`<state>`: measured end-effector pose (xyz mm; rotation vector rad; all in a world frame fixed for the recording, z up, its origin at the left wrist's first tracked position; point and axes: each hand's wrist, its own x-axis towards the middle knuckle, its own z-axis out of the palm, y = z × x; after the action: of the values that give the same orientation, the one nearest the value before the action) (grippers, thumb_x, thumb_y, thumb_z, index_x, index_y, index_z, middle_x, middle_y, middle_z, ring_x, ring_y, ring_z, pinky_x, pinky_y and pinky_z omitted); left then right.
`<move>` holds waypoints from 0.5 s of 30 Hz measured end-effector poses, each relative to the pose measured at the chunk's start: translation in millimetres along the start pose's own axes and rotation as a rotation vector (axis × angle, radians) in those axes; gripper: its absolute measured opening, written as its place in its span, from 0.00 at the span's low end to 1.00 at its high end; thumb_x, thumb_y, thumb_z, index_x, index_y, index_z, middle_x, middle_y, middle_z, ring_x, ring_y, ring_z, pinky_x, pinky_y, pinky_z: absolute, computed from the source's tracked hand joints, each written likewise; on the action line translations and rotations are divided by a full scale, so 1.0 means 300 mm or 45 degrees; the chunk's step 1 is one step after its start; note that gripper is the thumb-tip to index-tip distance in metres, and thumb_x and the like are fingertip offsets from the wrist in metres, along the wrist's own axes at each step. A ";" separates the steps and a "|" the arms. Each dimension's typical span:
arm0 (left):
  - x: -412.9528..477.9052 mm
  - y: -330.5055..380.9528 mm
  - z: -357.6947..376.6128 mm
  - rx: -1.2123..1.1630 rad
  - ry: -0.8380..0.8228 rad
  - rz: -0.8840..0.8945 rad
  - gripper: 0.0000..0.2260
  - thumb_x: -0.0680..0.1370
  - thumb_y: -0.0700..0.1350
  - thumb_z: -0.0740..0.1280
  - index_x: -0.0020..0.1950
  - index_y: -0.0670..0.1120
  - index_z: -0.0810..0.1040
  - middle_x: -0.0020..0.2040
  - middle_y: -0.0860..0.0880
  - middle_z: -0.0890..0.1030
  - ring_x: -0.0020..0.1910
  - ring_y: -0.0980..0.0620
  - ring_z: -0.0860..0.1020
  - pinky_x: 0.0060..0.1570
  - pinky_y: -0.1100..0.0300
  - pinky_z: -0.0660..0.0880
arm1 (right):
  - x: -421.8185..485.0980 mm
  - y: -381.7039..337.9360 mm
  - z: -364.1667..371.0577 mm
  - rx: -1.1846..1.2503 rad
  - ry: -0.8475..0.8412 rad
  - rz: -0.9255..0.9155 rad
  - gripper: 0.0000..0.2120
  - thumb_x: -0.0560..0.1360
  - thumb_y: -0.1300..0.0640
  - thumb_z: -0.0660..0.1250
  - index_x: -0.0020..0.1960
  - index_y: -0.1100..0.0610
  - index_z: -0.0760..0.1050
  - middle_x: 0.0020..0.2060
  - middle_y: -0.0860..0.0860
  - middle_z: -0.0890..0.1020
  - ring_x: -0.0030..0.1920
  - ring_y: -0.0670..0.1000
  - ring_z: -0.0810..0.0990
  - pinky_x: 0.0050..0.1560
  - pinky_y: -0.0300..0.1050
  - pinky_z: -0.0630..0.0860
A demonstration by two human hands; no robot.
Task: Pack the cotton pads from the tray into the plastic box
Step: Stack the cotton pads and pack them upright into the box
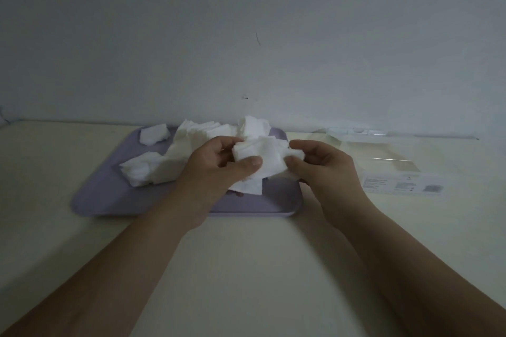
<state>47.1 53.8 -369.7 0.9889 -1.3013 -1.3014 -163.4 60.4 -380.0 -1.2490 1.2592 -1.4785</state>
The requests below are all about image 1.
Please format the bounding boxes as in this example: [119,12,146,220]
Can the clear plastic packaging with label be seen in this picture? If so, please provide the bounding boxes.
[312,127,480,197]

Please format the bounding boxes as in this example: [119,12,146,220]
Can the pile of white cotton pads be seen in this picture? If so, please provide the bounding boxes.
[119,115,278,187]

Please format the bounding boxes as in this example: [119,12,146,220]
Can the small cotton pad clump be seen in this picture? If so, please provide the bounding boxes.
[139,123,172,147]

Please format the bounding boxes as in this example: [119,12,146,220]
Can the person's right forearm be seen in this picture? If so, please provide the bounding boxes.
[324,198,506,337]

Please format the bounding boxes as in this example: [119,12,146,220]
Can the person's right hand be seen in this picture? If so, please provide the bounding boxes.
[284,140,371,220]

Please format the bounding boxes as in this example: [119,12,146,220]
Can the purple plastic tray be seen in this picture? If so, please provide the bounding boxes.
[71,124,306,218]

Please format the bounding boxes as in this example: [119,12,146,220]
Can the white cotton pad bundle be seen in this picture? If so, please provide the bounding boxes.
[231,135,306,183]

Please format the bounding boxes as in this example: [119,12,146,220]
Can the person's left forearm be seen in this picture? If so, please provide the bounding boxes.
[0,192,216,337]

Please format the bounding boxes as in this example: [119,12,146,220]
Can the person's left hand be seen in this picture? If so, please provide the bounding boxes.
[171,136,264,227]

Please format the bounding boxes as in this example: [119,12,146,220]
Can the single white cotton pad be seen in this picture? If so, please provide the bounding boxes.
[228,178,263,196]

